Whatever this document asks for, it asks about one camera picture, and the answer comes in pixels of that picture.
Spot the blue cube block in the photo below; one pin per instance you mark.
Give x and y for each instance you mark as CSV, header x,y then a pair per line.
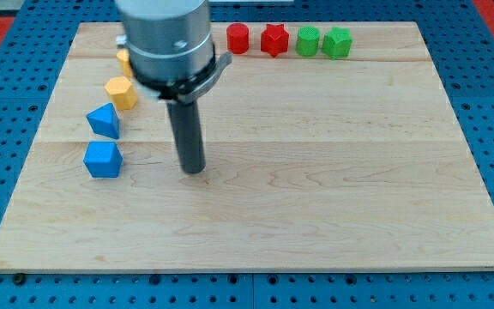
x,y
103,159

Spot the grey clamp bracket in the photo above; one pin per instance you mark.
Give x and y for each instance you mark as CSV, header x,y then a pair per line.
x,y
187,90

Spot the yellow block behind arm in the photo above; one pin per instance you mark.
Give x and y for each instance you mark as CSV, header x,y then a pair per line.
x,y
123,58

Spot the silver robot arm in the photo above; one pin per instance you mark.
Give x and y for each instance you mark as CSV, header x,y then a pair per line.
x,y
169,41

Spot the green star block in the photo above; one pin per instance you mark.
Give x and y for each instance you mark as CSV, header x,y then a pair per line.
x,y
337,43

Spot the blue triangle block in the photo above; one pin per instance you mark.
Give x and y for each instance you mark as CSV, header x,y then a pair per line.
x,y
104,121

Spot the green cylinder block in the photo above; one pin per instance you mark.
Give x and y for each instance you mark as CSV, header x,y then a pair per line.
x,y
307,41

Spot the yellow hexagon block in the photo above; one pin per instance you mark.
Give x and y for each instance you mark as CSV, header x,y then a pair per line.
x,y
121,93

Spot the red star block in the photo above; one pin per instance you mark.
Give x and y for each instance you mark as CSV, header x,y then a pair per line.
x,y
274,40

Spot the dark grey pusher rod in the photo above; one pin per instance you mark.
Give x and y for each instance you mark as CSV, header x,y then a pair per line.
x,y
187,133

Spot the wooden board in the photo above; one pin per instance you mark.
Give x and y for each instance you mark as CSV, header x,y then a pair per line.
x,y
314,165

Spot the red cylinder block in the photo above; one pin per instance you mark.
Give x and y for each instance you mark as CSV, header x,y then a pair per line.
x,y
238,38

